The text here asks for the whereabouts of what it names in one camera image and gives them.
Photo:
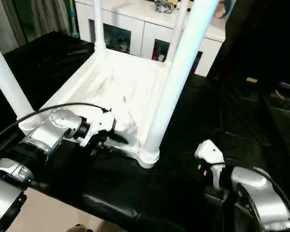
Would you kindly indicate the small white cup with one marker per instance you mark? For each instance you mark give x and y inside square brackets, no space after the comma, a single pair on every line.
[161,58]

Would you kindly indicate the white plastic table leg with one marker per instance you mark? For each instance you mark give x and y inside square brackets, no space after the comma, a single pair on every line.
[7,79]
[178,60]
[178,31]
[99,24]

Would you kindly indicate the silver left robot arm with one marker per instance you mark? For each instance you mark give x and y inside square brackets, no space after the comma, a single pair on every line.
[48,135]

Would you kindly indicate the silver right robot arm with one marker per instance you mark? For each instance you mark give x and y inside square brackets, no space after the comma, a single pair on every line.
[256,193]

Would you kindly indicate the black shiny mat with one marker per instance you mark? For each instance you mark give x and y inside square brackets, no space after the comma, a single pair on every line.
[207,120]

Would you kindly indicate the beige curtain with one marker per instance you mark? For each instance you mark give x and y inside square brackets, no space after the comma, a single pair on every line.
[38,19]

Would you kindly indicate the dark cluttered bundle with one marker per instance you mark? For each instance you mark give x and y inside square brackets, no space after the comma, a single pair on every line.
[163,6]

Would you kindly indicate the small beige label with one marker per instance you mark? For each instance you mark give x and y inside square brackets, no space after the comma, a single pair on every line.
[251,79]

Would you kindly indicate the red bottle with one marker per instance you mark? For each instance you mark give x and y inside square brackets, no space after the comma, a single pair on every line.
[155,53]

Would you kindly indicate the white sideboard cabinet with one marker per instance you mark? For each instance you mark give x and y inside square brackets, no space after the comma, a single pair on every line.
[135,17]

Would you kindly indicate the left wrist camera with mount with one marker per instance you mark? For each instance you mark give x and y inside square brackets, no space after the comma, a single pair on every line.
[101,120]

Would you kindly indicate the brown rounded object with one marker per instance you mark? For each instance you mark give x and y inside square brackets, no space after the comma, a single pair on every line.
[79,228]

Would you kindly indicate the beige teddy bear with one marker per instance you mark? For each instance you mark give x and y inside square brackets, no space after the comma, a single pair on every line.
[220,10]

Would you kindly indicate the white plastic table top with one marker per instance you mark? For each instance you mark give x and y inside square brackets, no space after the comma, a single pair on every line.
[111,91]

